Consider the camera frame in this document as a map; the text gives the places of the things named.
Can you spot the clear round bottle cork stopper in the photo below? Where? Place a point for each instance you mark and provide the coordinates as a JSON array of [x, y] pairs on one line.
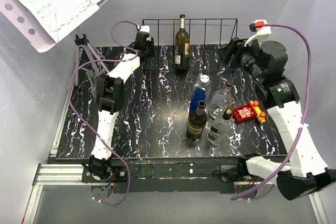
[[221, 100]]

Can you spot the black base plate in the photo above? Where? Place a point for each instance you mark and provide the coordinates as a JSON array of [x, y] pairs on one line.
[[188, 174]]

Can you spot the clear square bottle orange label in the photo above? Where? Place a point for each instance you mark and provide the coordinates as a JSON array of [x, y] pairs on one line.
[[220, 126]]

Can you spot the dark green wine bottle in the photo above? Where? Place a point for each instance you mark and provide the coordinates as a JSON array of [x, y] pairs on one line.
[[196, 122], [182, 45]]

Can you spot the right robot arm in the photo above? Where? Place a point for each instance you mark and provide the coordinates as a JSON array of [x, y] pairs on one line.
[[304, 172]]

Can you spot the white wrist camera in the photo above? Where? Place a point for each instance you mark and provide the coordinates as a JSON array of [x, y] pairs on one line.
[[143, 28], [260, 30]]

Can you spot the black wire wine rack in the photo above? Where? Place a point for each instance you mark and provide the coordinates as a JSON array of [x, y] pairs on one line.
[[206, 35]]

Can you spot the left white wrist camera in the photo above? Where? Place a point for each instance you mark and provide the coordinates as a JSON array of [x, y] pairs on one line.
[[143, 28]]

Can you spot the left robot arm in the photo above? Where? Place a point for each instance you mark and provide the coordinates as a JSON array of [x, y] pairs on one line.
[[110, 98]]

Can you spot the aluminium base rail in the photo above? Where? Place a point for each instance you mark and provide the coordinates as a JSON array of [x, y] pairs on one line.
[[153, 125]]

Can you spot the blue square glass bottle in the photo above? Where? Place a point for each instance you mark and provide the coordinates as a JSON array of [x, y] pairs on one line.
[[200, 91]]

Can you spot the lilac music stand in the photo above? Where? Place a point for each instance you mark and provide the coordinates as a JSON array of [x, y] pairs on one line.
[[28, 25]]

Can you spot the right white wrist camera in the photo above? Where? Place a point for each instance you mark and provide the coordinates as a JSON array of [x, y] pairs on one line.
[[260, 30]]

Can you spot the tall clear bottle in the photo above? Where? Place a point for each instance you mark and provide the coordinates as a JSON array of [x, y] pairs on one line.
[[91, 75]]

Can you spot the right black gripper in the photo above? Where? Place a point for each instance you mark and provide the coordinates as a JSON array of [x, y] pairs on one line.
[[239, 49]]

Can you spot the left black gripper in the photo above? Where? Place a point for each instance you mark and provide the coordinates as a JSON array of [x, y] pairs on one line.
[[150, 53]]

